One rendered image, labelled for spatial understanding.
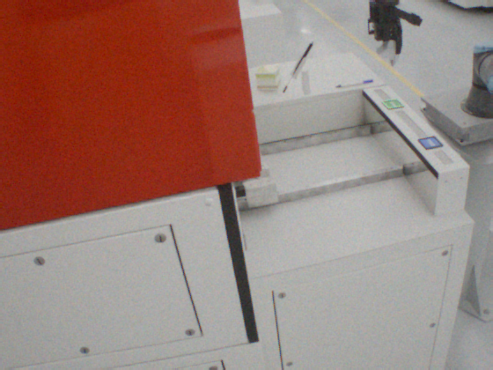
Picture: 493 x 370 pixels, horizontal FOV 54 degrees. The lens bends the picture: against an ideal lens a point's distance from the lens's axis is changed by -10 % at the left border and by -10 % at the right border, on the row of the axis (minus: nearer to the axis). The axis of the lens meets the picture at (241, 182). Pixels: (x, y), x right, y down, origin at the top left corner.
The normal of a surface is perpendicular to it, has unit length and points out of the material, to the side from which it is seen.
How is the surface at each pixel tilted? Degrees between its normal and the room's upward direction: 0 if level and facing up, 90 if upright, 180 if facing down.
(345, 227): 0
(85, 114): 90
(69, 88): 90
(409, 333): 90
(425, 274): 90
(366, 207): 0
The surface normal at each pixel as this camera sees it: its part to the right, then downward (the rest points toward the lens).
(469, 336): -0.13, -0.82
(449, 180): 0.17, 0.53
